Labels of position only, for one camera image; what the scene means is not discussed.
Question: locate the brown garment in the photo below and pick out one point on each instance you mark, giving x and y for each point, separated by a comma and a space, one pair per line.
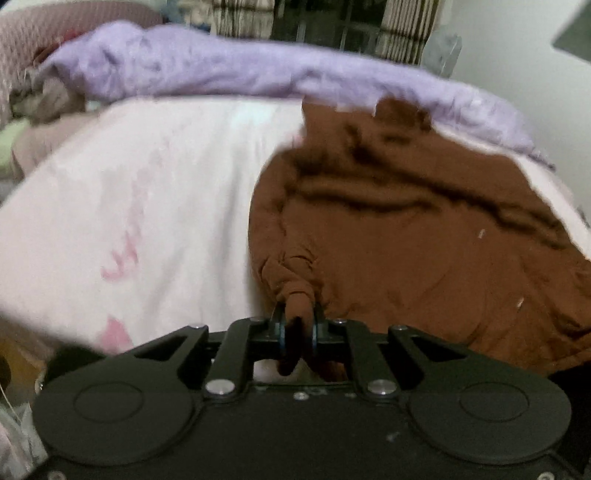
406, 240

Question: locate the pile of grey clothes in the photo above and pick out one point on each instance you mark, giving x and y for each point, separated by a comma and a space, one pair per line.
46, 97

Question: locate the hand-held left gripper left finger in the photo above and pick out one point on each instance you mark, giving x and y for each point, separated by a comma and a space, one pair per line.
278, 333

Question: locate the pink printed blanket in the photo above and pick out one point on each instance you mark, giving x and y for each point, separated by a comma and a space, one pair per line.
152, 203

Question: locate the striped beige curtain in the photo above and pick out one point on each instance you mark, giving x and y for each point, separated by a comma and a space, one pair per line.
406, 27
244, 18

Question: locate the dusty pink pillow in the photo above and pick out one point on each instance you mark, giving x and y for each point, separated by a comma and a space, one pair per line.
41, 141

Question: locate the purple duvet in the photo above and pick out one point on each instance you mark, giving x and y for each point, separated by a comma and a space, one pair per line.
258, 69

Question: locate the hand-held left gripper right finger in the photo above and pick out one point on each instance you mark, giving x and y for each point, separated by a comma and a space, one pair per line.
316, 333

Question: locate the dark window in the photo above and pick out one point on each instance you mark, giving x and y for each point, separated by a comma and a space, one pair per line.
328, 21

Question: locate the covered standing fan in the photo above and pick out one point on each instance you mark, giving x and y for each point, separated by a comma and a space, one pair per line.
442, 53

